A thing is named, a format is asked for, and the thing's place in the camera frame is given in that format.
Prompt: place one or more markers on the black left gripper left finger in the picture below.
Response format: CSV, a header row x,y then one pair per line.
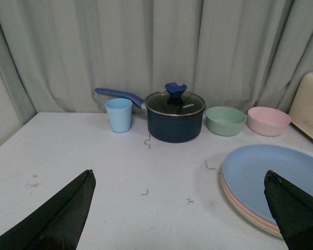
x,y
26,230

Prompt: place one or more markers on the pink bowl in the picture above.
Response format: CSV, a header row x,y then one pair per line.
x,y
268,121

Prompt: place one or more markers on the blue plate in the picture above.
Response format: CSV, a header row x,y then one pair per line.
x,y
244,170

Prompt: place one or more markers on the cream toaster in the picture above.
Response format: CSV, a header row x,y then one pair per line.
x,y
301,111

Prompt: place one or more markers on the light blue cup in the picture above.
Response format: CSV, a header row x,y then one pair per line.
x,y
119,113

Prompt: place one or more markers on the dark blue saucepan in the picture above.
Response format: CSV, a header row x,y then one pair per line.
x,y
164,128

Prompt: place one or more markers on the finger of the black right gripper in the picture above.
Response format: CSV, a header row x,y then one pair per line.
x,y
294,184
293,215

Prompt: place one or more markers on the pink plate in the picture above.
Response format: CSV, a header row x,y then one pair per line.
x,y
245,212

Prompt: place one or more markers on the green bowl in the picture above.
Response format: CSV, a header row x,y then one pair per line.
x,y
225,121

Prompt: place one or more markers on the glass pot lid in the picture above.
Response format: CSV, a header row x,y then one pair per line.
x,y
175,101

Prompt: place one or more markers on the grey curtain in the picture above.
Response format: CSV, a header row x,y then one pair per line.
x,y
53,54

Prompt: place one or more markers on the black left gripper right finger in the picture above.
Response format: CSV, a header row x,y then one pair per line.
x,y
64,230

